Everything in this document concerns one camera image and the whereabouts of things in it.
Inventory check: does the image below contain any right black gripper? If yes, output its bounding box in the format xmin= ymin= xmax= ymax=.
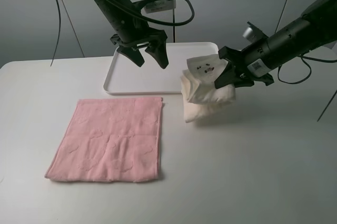
xmin=214 ymin=46 xmax=274 ymax=89

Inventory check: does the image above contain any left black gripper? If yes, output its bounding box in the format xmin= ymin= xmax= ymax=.
xmin=110 ymin=27 xmax=169 ymax=69

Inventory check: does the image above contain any cream white terry towel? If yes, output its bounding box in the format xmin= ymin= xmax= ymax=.
xmin=180 ymin=54 xmax=236 ymax=123

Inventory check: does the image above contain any pink terry towel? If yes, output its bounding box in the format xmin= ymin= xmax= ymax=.
xmin=45 ymin=97 xmax=163 ymax=182

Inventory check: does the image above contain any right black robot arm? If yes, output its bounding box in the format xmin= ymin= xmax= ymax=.
xmin=214 ymin=0 xmax=336 ymax=89

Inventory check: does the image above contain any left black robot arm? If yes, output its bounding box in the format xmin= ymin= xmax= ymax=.
xmin=94 ymin=0 xmax=169 ymax=69

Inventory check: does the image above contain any white rectangular plastic tray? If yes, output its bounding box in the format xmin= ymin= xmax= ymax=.
xmin=103 ymin=42 xmax=218 ymax=95

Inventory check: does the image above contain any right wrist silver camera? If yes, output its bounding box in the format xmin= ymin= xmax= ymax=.
xmin=243 ymin=22 xmax=268 ymax=43

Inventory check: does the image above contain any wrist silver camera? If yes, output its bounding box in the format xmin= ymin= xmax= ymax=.
xmin=243 ymin=22 xmax=268 ymax=43
xmin=143 ymin=0 xmax=176 ymax=14

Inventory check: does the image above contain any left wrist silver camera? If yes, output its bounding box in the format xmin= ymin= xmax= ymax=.
xmin=143 ymin=0 xmax=176 ymax=14

